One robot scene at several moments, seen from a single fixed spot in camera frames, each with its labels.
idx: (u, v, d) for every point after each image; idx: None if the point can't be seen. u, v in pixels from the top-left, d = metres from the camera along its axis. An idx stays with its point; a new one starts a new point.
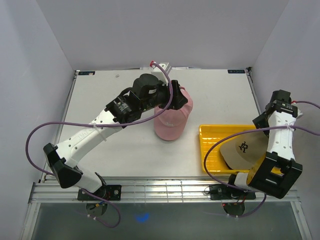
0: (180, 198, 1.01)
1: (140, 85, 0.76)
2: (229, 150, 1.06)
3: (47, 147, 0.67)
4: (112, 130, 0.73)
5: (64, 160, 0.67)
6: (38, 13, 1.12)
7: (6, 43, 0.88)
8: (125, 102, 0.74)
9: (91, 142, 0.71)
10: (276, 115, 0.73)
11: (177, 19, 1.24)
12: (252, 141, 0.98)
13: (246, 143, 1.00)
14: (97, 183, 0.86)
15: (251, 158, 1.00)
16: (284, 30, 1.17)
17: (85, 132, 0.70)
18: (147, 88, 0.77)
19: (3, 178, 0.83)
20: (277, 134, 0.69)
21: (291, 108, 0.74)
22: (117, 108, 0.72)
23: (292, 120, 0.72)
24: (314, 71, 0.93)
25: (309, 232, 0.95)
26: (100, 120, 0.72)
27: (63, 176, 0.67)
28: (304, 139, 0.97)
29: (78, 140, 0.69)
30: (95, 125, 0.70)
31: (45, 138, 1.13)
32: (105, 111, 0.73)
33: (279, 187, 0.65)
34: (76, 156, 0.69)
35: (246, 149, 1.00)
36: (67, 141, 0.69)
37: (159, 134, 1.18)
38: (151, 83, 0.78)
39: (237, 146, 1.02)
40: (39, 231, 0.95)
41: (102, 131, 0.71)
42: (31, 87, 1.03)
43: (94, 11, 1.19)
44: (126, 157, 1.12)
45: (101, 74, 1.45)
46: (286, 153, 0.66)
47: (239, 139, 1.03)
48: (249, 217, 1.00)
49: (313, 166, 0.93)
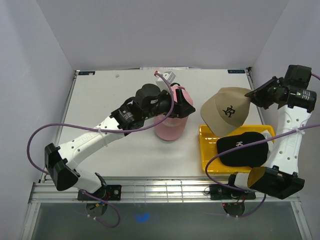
0: (180, 198, 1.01)
1: (144, 95, 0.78)
2: (212, 114, 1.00)
3: (49, 147, 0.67)
4: (116, 136, 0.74)
5: (66, 161, 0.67)
6: (38, 14, 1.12)
7: (6, 44, 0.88)
8: (129, 111, 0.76)
9: (94, 146, 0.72)
10: (286, 113, 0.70)
11: (176, 19, 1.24)
12: (239, 104, 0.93)
13: (232, 108, 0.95)
14: (97, 183, 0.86)
15: (235, 122, 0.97)
16: (285, 30, 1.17)
17: (88, 135, 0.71)
18: (149, 99, 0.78)
19: (3, 178, 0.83)
20: (283, 142, 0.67)
21: (307, 98, 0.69)
22: (122, 117, 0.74)
23: (304, 117, 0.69)
24: (315, 71, 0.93)
25: (309, 233, 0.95)
26: (104, 126, 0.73)
27: (62, 178, 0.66)
28: (306, 139, 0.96)
29: (81, 142, 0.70)
30: (99, 130, 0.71)
31: (45, 138, 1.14)
32: (110, 117, 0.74)
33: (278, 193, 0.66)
34: (78, 158, 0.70)
35: (232, 113, 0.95)
36: (70, 142, 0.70)
37: (159, 135, 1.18)
38: (153, 94, 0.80)
39: (222, 111, 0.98)
40: (39, 232, 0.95)
41: (106, 136, 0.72)
42: (31, 87, 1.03)
43: (94, 11, 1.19)
44: (126, 157, 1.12)
45: (101, 74, 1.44)
46: (288, 166, 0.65)
47: (225, 102, 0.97)
48: (249, 217, 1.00)
49: (314, 166, 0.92)
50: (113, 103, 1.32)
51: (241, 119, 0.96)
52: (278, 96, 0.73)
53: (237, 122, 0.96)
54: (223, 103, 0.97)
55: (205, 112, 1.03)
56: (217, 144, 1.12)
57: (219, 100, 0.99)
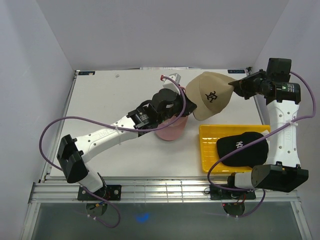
0: (180, 198, 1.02)
1: (160, 100, 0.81)
2: (194, 94, 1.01)
3: (65, 139, 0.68)
4: (131, 135, 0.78)
5: (81, 153, 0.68)
6: (38, 14, 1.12)
7: (6, 43, 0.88)
8: (144, 114, 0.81)
9: (110, 142, 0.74)
10: (276, 107, 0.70)
11: (177, 19, 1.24)
12: (222, 91, 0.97)
13: (215, 94, 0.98)
14: (98, 184, 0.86)
15: (214, 107, 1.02)
16: (285, 30, 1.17)
17: (105, 131, 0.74)
18: (165, 103, 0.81)
19: (3, 178, 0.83)
20: (280, 136, 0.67)
21: (292, 91, 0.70)
22: (138, 118, 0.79)
23: (294, 109, 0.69)
24: (315, 71, 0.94)
25: (309, 232, 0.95)
26: (121, 124, 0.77)
27: (75, 170, 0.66)
28: (305, 139, 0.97)
29: (98, 137, 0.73)
30: (116, 127, 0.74)
31: (46, 136, 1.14)
32: (127, 118, 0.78)
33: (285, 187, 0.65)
34: (92, 152, 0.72)
35: (213, 99, 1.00)
36: (87, 136, 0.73)
37: (160, 134, 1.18)
38: (169, 99, 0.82)
39: (204, 95, 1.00)
40: (39, 232, 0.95)
41: (122, 134, 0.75)
42: (32, 87, 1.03)
43: (94, 11, 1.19)
44: (126, 158, 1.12)
45: (101, 74, 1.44)
46: (290, 159, 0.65)
47: (209, 87, 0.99)
48: (250, 217, 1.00)
49: (313, 166, 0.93)
50: (113, 103, 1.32)
51: (220, 105, 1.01)
52: (266, 93, 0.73)
53: (216, 107, 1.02)
54: (207, 87, 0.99)
55: (188, 90, 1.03)
56: (217, 144, 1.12)
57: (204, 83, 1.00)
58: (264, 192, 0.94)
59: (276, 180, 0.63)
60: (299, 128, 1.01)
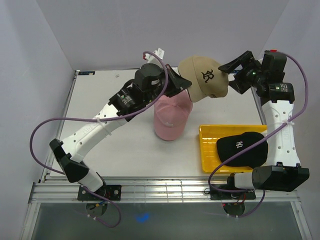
0: (180, 198, 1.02)
1: (142, 76, 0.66)
2: (189, 72, 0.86)
3: (52, 144, 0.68)
4: (117, 124, 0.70)
5: (70, 155, 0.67)
6: (38, 14, 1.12)
7: (7, 43, 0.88)
8: (128, 95, 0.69)
9: (96, 137, 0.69)
10: (272, 108, 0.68)
11: (177, 19, 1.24)
12: (219, 72, 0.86)
13: (212, 73, 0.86)
14: (97, 183, 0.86)
15: (208, 89, 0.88)
16: (286, 30, 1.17)
17: (89, 127, 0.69)
18: (149, 79, 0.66)
19: (3, 178, 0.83)
20: (279, 136, 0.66)
21: (286, 91, 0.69)
22: (120, 102, 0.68)
23: (289, 108, 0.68)
24: (314, 71, 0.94)
25: (309, 232, 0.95)
26: (103, 115, 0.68)
27: (70, 171, 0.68)
28: (304, 139, 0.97)
29: (83, 134, 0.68)
30: (98, 120, 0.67)
31: (46, 136, 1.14)
32: (108, 105, 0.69)
33: (287, 187, 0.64)
34: (82, 151, 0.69)
35: (210, 79, 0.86)
36: (72, 136, 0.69)
37: (159, 133, 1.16)
38: (153, 74, 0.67)
39: (201, 73, 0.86)
40: (39, 232, 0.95)
41: (106, 125, 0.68)
42: (31, 87, 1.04)
43: (94, 11, 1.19)
44: (126, 158, 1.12)
45: (101, 74, 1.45)
46: (290, 159, 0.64)
47: (204, 65, 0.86)
48: (250, 217, 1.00)
49: (313, 166, 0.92)
50: None
51: (214, 88, 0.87)
52: (260, 94, 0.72)
53: (210, 89, 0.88)
54: (203, 66, 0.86)
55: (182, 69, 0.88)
56: (217, 144, 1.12)
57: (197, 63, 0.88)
58: (264, 191, 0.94)
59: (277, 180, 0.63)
60: (299, 128, 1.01)
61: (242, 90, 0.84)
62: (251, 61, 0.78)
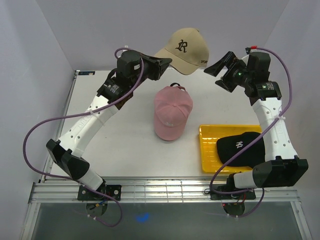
0: (180, 198, 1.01)
1: (122, 64, 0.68)
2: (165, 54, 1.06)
3: (49, 145, 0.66)
4: (109, 113, 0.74)
5: (71, 151, 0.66)
6: (38, 14, 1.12)
7: (6, 43, 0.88)
8: (115, 84, 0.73)
9: (92, 128, 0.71)
10: (262, 106, 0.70)
11: (177, 19, 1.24)
12: (190, 37, 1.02)
13: (184, 41, 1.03)
14: (98, 179, 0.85)
15: (191, 57, 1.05)
16: (286, 30, 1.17)
17: (83, 121, 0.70)
18: (131, 66, 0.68)
19: (3, 177, 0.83)
20: (273, 131, 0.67)
21: (272, 88, 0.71)
22: (109, 91, 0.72)
23: (278, 104, 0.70)
24: (313, 71, 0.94)
25: (309, 233, 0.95)
26: (95, 106, 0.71)
27: (74, 166, 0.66)
28: (305, 138, 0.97)
29: (79, 129, 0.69)
30: (91, 112, 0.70)
31: (46, 136, 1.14)
32: (97, 96, 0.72)
33: (288, 180, 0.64)
34: (81, 145, 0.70)
35: (185, 47, 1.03)
36: (68, 133, 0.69)
37: (159, 133, 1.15)
38: (134, 59, 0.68)
39: (176, 49, 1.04)
40: (39, 232, 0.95)
41: (100, 115, 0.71)
42: (32, 87, 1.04)
43: (94, 11, 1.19)
44: (125, 157, 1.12)
45: (101, 74, 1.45)
46: (288, 151, 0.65)
47: (175, 42, 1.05)
48: (250, 217, 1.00)
49: (314, 165, 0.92)
50: None
51: (195, 52, 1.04)
52: (249, 94, 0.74)
53: (192, 55, 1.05)
54: (175, 42, 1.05)
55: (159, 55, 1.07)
56: (217, 144, 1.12)
57: (169, 45, 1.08)
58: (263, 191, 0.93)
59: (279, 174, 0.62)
60: (299, 128, 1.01)
61: (230, 88, 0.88)
62: (234, 60, 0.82)
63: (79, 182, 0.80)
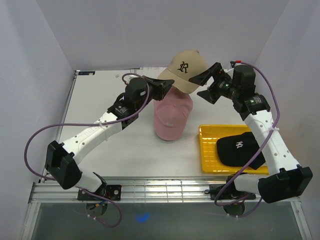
0: (180, 198, 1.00)
1: (131, 89, 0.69)
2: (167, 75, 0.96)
3: (52, 145, 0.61)
4: (115, 129, 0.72)
5: (73, 155, 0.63)
6: (38, 15, 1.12)
7: (6, 43, 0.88)
8: (123, 107, 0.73)
9: (97, 139, 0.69)
10: (255, 120, 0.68)
11: (176, 19, 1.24)
12: (191, 58, 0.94)
13: (185, 63, 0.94)
14: (97, 182, 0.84)
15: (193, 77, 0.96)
16: (285, 30, 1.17)
17: (91, 129, 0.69)
18: (138, 92, 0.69)
19: (3, 178, 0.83)
20: (271, 144, 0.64)
21: (260, 101, 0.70)
22: (118, 112, 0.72)
23: (269, 116, 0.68)
24: (313, 71, 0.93)
25: (309, 233, 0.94)
26: (104, 120, 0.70)
27: (70, 173, 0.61)
28: (305, 139, 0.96)
29: (85, 136, 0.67)
30: (100, 124, 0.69)
31: (46, 136, 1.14)
32: (108, 113, 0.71)
33: (296, 191, 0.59)
34: (82, 152, 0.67)
35: (187, 68, 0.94)
36: (73, 137, 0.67)
37: (159, 134, 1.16)
38: (141, 85, 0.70)
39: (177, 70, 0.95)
40: (39, 232, 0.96)
41: (107, 129, 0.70)
42: (31, 87, 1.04)
43: (94, 11, 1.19)
44: (126, 157, 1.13)
45: (101, 74, 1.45)
46: (289, 162, 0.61)
47: (176, 63, 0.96)
48: (249, 217, 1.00)
49: (314, 166, 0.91)
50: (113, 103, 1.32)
51: (197, 73, 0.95)
52: (238, 109, 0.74)
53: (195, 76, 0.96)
54: (175, 64, 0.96)
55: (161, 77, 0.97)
56: (217, 144, 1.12)
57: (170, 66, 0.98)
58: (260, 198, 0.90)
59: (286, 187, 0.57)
60: (299, 129, 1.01)
61: (214, 100, 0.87)
62: (220, 73, 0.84)
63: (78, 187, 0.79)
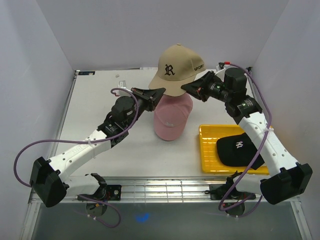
0: (180, 198, 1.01)
1: (117, 110, 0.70)
2: (158, 84, 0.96)
3: (38, 162, 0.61)
4: (104, 147, 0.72)
5: (59, 173, 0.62)
6: (38, 15, 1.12)
7: (6, 42, 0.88)
8: (113, 125, 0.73)
9: (84, 158, 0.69)
10: (249, 122, 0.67)
11: (176, 19, 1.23)
12: (173, 56, 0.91)
13: (168, 65, 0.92)
14: (94, 185, 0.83)
15: (184, 73, 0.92)
16: (285, 29, 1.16)
17: (79, 147, 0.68)
18: (124, 112, 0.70)
19: (3, 178, 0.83)
20: (268, 144, 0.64)
21: (252, 104, 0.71)
22: (108, 130, 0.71)
23: (262, 117, 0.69)
24: (312, 71, 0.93)
25: (309, 233, 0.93)
26: (93, 138, 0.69)
27: (55, 191, 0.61)
28: (304, 139, 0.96)
29: (73, 153, 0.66)
30: (89, 142, 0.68)
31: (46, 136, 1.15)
32: (97, 130, 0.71)
33: (297, 189, 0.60)
34: (69, 170, 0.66)
35: (172, 69, 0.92)
36: (61, 154, 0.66)
37: (159, 135, 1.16)
38: (126, 106, 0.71)
39: (165, 75, 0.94)
40: (39, 231, 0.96)
41: (96, 147, 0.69)
42: (31, 87, 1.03)
43: (93, 11, 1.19)
44: (125, 157, 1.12)
45: (101, 74, 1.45)
46: (289, 161, 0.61)
47: (161, 68, 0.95)
48: (249, 217, 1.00)
49: (313, 166, 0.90)
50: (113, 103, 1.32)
51: (184, 67, 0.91)
52: (232, 114, 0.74)
53: (183, 71, 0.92)
54: (161, 69, 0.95)
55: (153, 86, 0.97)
56: (217, 144, 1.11)
57: (158, 73, 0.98)
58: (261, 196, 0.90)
59: (287, 186, 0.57)
60: (298, 129, 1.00)
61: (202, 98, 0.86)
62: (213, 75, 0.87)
63: (73, 194, 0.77)
